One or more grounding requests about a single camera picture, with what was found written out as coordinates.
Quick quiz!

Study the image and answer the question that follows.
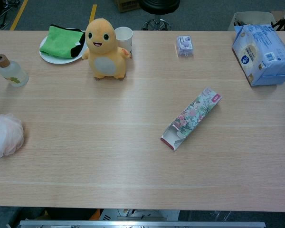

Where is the floral toothpaste box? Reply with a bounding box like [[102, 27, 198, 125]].
[[160, 87, 223, 152]]

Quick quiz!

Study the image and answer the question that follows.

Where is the small purple white packet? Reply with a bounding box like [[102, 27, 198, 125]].
[[175, 35, 194, 58]]

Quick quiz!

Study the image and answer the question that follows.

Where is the cardboard box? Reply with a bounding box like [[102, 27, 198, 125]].
[[113, 0, 141, 13]]

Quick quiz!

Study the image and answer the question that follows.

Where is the blue tissue pack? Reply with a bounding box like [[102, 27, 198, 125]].
[[231, 24, 285, 87]]

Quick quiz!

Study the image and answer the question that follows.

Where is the orange dinosaur plush toy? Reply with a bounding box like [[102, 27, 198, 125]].
[[81, 18, 133, 81]]

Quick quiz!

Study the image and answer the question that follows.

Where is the white paper cup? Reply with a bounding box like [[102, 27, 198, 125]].
[[114, 26, 134, 53]]

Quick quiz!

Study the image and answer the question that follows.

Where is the white round plate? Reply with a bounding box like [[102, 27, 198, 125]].
[[38, 28, 89, 65]]

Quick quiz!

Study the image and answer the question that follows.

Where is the black swivel stool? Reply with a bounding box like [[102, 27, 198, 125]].
[[138, 0, 181, 31]]

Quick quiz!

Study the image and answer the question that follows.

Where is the green microfibre cloth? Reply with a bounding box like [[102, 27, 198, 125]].
[[39, 24, 86, 59]]

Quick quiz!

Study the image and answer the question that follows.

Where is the frosted bottle with wooden cap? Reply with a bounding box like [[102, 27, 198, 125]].
[[0, 54, 29, 87]]

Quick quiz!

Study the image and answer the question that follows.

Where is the pink mesh bath sponge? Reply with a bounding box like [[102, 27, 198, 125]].
[[0, 113, 25, 158]]

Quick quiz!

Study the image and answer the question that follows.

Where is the beige plastic bin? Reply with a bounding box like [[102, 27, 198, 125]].
[[227, 11, 276, 32]]

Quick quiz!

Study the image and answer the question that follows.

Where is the aluminium frame rail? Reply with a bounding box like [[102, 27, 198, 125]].
[[18, 220, 266, 228]]

